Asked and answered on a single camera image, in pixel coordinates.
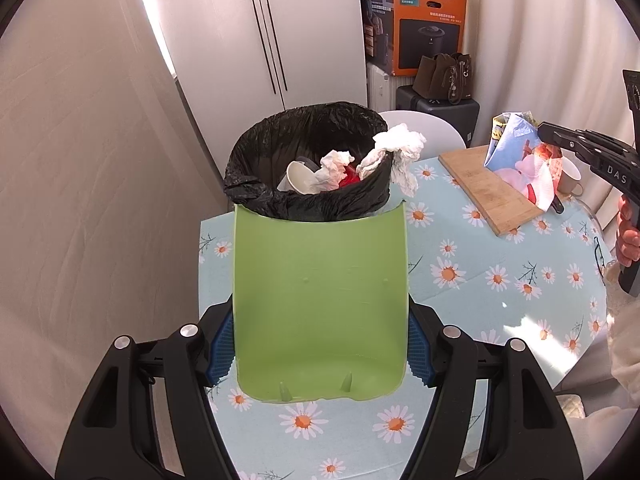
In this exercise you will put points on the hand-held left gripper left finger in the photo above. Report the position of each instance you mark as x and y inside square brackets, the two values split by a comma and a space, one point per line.
[222, 350]

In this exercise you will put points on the floral tablecloth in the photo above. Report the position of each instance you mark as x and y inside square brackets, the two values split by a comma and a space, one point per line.
[475, 310]

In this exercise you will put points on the dark printed box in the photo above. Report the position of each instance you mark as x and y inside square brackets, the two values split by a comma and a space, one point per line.
[370, 25]

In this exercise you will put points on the person's right hand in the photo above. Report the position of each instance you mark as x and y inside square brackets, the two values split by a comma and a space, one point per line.
[625, 245]

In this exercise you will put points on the crumpled red wrapper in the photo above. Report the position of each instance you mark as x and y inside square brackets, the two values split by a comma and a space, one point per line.
[350, 177]

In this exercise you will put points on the blue cartoon snack wrapper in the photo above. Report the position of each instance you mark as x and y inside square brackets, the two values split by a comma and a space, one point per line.
[515, 160]

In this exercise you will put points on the person's right forearm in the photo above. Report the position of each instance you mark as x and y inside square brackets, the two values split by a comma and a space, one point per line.
[622, 335]

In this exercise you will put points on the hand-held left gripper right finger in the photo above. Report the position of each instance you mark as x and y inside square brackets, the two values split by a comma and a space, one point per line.
[419, 355]

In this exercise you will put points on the wooden cutting board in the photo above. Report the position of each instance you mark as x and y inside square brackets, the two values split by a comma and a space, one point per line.
[480, 185]

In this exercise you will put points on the red and green snack wrapper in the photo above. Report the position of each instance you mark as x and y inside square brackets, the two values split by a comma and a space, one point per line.
[556, 170]

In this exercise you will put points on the person's white garment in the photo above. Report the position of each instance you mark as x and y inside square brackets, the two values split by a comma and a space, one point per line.
[600, 430]

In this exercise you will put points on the orange appliance box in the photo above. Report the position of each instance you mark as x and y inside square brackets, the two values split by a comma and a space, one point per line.
[430, 25]

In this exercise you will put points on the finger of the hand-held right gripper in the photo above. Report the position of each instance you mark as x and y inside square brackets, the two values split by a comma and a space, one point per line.
[575, 150]
[580, 136]

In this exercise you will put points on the white mug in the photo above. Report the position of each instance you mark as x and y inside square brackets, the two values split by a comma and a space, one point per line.
[570, 177]

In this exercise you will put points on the brown handbag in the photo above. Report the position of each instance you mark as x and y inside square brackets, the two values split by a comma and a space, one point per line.
[435, 77]

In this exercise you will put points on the black eyeglasses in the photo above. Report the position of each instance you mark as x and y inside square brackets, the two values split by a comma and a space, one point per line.
[598, 255]

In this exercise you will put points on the white chair back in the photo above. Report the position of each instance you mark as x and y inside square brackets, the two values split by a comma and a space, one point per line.
[430, 127]

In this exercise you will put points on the green plastic dustpan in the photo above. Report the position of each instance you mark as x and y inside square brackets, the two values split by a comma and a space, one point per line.
[320, 285]

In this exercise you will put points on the white refrigerator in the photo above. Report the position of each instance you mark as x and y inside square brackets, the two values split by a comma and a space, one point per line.
[310, 35]

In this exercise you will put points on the black suitcase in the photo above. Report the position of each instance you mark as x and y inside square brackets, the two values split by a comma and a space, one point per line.
[435, 110]

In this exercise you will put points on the black trash bag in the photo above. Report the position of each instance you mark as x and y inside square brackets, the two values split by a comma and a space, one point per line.
[250, 195]

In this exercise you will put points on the white radiator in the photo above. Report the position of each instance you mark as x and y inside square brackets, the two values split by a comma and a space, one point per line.
[380, 90]

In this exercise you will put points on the crumpled white tissue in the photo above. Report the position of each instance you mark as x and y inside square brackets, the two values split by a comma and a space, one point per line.
[400, 142]
[332, 162]

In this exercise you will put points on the white paper cup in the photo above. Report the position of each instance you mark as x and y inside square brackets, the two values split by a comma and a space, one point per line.
[300, 177]

